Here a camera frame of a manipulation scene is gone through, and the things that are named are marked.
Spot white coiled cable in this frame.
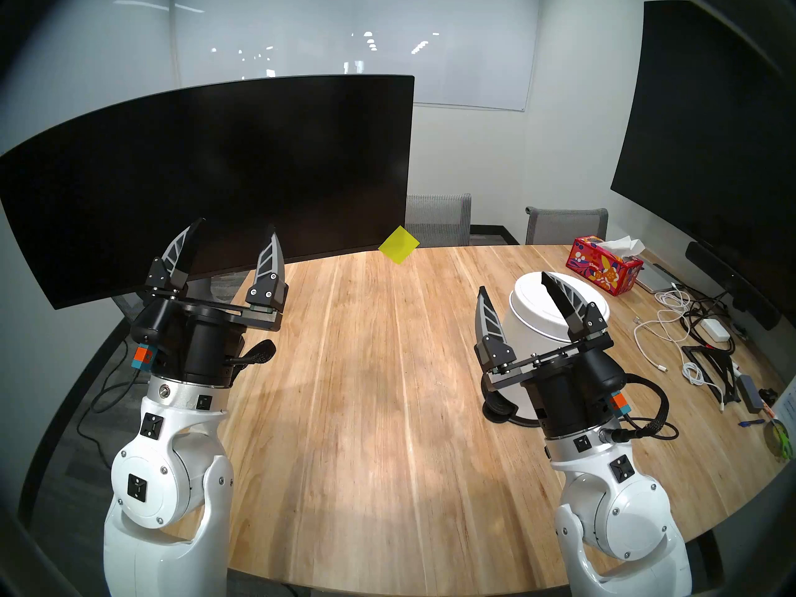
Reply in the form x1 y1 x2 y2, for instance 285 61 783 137
681 361 727 411

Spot grey adapter dongle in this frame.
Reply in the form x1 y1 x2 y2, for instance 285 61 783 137
737 374 766 414

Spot large black wall television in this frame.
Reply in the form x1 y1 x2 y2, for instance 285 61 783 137
611 0 796 329

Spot yellow sticky note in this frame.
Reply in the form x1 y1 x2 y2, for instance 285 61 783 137
378 225 420 266

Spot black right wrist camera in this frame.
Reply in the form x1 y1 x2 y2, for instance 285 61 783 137
578 347 632 416

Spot silver laptop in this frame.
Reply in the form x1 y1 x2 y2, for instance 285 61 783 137
634 257 685 294

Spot white charging cable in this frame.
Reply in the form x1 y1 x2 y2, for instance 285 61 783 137
633 288 694 374

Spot black folding frame stand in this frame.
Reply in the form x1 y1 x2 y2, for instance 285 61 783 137
681 344 744 404

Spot black soundbar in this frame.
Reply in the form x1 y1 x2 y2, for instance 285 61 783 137
685 241 781 331

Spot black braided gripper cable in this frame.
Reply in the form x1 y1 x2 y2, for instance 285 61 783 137
227 340 276 369
613 373 680 442

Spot glass wall whiteboard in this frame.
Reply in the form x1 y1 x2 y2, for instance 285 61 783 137
171 0 542 113

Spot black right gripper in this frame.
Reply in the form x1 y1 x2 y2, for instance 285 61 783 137
474 271 621 440

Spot black braided right gripper cable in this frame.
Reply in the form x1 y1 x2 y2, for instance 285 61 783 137
613 373 680 442

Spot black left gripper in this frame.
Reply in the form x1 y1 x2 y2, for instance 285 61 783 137
144 218 290 389

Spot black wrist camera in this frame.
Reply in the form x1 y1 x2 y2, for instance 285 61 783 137
129 300 178 373
578 347 632 416

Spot black braided left gripper cable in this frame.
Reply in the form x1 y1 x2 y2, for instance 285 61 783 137
227 340 276 369

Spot white paper sheet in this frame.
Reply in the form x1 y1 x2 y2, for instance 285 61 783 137
771 375 796 441

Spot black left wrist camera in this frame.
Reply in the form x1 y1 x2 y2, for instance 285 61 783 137
129 300 178 373

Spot red floral tissue box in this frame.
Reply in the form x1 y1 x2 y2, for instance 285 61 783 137
566 235 646 297

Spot green scissors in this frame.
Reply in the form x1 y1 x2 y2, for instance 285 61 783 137
764 419 794 461

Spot white pedal trash can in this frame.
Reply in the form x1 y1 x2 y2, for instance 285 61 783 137
482 271 611 425

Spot curved black monitor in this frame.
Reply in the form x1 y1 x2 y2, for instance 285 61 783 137
0 75 415 310

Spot thin black floor cable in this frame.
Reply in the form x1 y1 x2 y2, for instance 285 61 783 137
78 338 134 472

